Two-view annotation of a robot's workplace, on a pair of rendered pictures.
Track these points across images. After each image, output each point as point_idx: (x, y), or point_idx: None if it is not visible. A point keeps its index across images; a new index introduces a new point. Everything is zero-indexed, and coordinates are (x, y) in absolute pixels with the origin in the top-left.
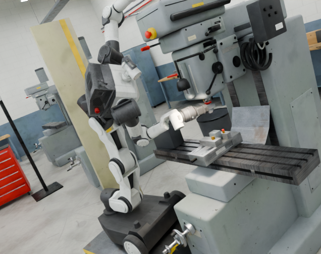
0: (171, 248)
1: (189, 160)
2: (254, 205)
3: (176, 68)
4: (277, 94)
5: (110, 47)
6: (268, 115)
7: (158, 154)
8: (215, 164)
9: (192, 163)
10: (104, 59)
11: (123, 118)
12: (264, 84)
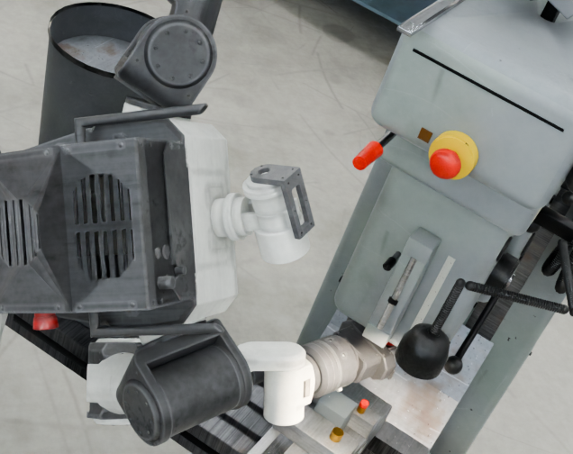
0: None
1: (187, 434)
2: None
3: (383, 218)
4: (537, 335)
5: (216, 53)
6: (475, 368)
7: (32, 327)
8: None
9: (195, 449)
10: (180, 116)
11: (186, 428)
12: (522, 293)
